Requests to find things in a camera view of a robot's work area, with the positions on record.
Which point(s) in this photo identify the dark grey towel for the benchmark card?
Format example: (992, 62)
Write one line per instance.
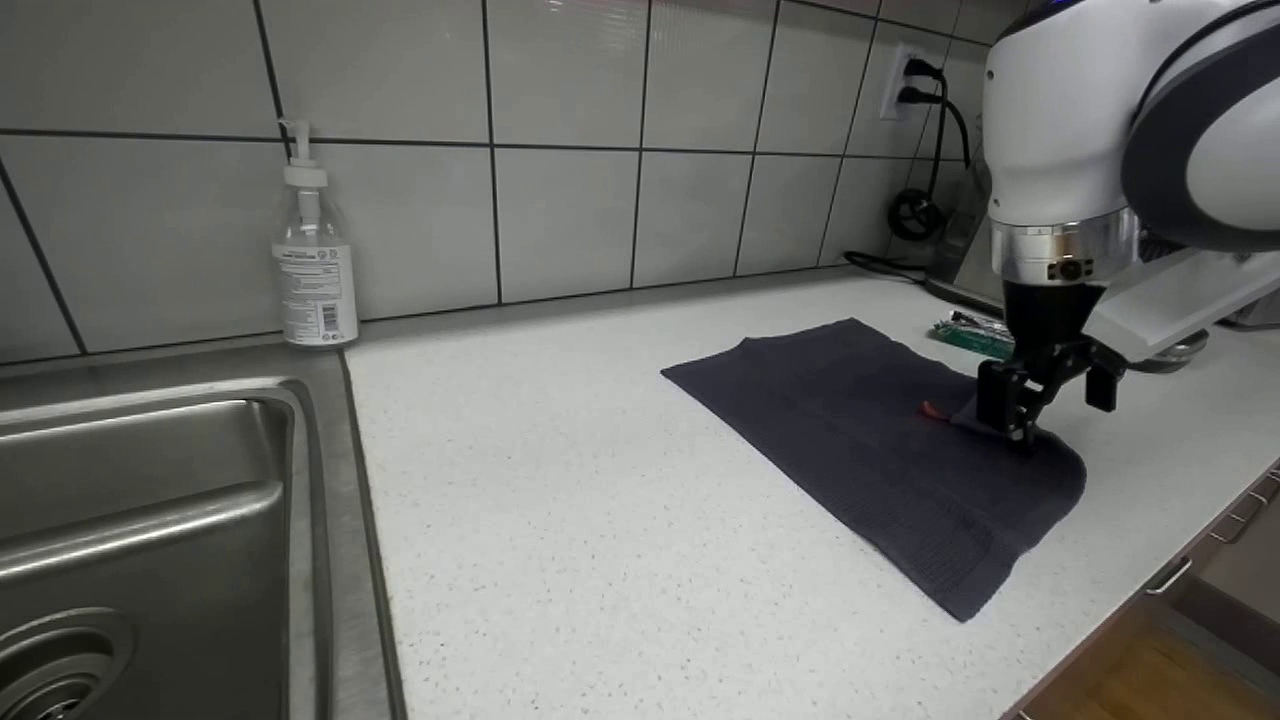
(887, 443)

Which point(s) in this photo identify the white wall outlet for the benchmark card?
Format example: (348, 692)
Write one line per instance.
(910, 69)

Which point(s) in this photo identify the silver drawer handle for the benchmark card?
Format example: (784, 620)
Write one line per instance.
(1170, 576)

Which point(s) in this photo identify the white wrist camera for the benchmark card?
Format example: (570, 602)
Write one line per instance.
(1172, 299)

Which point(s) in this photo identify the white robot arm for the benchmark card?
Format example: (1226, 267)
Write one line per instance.
(1134, 159)

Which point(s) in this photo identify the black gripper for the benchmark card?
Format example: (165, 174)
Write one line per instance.
(1050, 352)

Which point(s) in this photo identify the stainless steel sink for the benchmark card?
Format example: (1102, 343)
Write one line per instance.
(189, 538)

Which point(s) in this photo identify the green snack packet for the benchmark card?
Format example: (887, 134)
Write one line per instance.
(969, 339)

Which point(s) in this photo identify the clear soap pump bottle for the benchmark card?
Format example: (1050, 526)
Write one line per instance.
(315, 261)

